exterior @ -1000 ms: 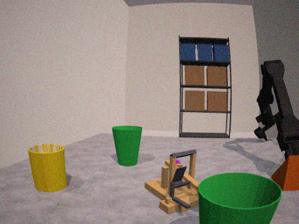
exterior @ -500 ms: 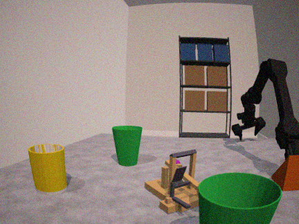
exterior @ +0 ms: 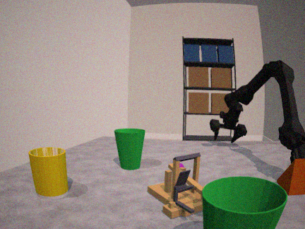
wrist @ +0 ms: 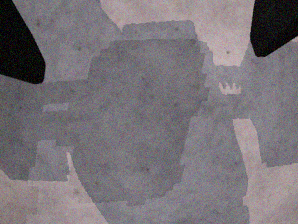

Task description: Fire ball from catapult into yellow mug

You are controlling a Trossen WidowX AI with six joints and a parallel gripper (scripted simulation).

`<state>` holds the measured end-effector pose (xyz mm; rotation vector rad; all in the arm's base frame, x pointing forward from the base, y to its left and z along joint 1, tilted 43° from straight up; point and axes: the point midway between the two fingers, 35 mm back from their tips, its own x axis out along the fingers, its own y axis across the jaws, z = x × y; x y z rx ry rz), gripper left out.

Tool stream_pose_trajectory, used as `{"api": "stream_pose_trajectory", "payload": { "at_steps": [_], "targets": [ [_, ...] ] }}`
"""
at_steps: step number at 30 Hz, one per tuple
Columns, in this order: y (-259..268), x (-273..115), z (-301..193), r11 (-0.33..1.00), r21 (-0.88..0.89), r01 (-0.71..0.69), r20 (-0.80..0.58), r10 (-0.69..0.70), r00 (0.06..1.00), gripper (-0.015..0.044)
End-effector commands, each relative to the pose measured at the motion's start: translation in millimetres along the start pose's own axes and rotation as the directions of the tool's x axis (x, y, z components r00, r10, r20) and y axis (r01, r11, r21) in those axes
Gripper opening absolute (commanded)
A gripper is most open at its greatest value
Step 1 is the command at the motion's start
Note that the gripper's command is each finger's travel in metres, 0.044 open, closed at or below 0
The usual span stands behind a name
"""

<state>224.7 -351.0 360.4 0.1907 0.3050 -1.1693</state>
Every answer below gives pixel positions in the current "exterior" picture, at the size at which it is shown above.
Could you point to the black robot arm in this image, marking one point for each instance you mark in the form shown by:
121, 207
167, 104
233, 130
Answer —
292, 134

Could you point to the yellow cup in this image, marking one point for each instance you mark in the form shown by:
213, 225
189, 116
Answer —
49, 172

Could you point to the green cup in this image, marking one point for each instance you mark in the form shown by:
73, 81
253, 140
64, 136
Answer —
129, 144
242, 203

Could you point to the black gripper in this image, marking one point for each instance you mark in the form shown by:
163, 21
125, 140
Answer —
229, 123

